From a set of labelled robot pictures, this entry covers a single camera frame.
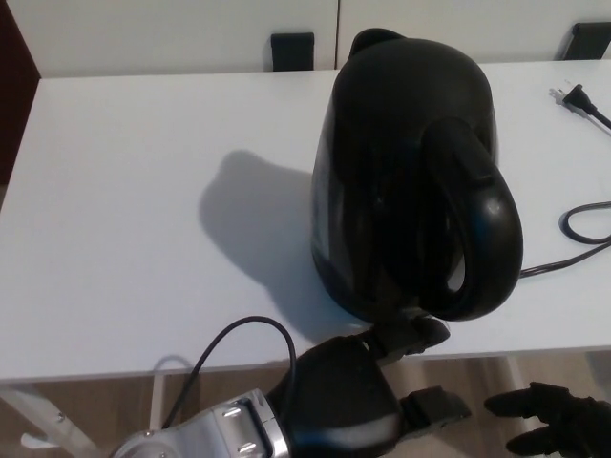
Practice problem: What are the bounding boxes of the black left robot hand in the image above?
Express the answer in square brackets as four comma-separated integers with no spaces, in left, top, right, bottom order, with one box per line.
[266,314,474,458]

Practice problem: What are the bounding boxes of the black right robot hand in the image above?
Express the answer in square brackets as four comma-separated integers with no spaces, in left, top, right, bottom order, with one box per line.
[484,381,611,458]

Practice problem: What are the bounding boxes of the black electric kettle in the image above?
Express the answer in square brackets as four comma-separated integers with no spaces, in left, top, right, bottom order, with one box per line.
[308,27,525,322]

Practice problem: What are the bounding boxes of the white table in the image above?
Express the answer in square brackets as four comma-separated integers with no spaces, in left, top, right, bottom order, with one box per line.
[0,59,611,458]

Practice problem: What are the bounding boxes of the white cabinet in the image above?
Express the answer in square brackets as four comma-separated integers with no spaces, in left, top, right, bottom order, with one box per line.
[9,0,611,81]

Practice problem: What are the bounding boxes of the dark red door panel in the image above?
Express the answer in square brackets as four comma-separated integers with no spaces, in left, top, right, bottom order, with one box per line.
[0,0,42,185]

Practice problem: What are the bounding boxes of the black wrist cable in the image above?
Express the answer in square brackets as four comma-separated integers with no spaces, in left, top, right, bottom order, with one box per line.
[161,314,297,428]

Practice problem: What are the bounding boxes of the black kettle power cord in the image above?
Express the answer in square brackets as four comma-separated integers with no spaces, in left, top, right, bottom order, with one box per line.
[519,78,611,281]

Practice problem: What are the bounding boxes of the black cabinet handle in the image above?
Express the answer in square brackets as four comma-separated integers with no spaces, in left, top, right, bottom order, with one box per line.
[270,31,315,72]
[558,22,611,61]

